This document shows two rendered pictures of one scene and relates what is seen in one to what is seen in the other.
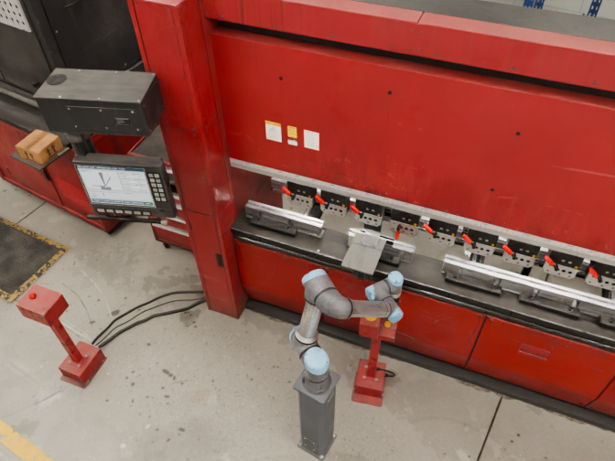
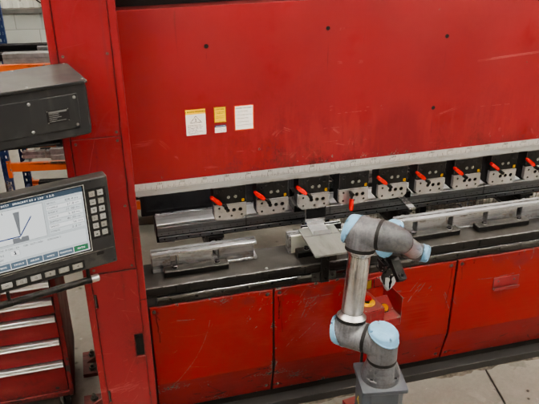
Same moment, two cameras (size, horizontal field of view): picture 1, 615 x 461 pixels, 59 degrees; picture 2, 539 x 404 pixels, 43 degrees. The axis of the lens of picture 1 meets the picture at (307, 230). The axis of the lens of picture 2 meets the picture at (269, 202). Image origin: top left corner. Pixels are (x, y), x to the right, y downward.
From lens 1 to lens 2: 1.72 m
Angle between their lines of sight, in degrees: 36
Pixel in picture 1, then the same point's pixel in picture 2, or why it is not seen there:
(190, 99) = (117, 85)
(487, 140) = (422, 52)
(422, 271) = not seen: hidden behind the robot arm
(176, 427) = not seen: outside the picture
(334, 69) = (269, 18)
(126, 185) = (54, 223)
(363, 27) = not seen: outside the picture
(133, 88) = (57, 74)
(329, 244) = (271, 260)
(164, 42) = (85, 13)
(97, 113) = (22, 111)
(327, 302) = (392, 231)
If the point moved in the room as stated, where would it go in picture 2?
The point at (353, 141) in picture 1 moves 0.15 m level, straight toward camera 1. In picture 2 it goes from (293, 101) to (312, 111)
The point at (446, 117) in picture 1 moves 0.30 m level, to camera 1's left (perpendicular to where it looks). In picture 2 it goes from (383, 39) to (332, 50)
